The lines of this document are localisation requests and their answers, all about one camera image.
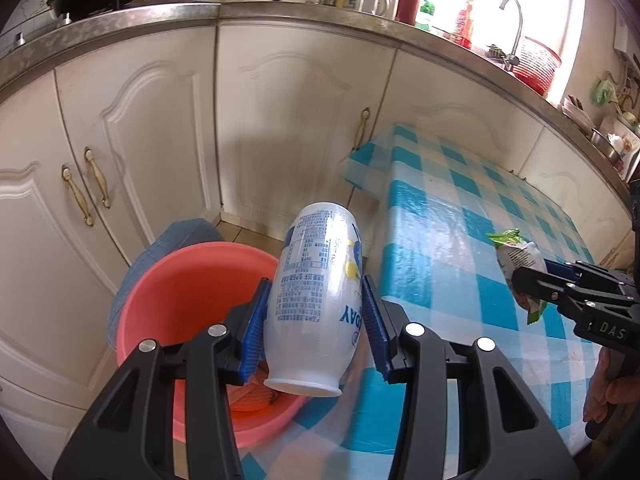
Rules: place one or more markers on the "person's right hand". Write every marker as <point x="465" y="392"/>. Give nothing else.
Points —
<point x="597" y="400"/>

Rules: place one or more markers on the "steel kitchen faucet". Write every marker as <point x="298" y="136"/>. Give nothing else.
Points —
<point x="520" y="25"/>

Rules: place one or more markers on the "pink plastic bucket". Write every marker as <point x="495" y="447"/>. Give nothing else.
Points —
<point x="200" y="280"/>

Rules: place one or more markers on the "stack of plates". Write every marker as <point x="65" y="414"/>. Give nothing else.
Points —
<point x="575" y="110"/>

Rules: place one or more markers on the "large white plastic bottle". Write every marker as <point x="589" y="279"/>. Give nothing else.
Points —
<point x="315" y="310"/>

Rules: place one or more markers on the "red bottle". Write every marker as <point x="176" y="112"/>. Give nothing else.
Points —
<point x="465" y="22"/>

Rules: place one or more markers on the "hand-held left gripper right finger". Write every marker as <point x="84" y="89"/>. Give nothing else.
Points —
<point x="375" y="330"/>

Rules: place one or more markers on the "green white cookie packet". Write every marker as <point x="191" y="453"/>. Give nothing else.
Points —
<point x="520" y="255"/>

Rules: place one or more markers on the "white kitchen cabinet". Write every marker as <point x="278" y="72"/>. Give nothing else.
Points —
<point x="300" y="110"/>

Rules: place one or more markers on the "steel bowl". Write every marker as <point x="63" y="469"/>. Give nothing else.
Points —
<point x="602" y="142"/>

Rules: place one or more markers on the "green cloth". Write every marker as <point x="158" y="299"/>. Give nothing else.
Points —
<point x="605" y="91"/>

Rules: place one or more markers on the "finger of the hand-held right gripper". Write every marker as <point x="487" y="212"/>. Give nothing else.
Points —
<point x="562" y="268"/>
<point x="542" y="282"/>

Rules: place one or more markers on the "red plastic basket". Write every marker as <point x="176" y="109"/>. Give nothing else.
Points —
<point x="537" y="62"/>

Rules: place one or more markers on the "grey kitchen countertop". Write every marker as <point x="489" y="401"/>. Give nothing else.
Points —
<point x="300" y="16"/>

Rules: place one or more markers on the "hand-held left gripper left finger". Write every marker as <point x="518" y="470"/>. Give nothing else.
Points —
<point x="252" y="340"/>

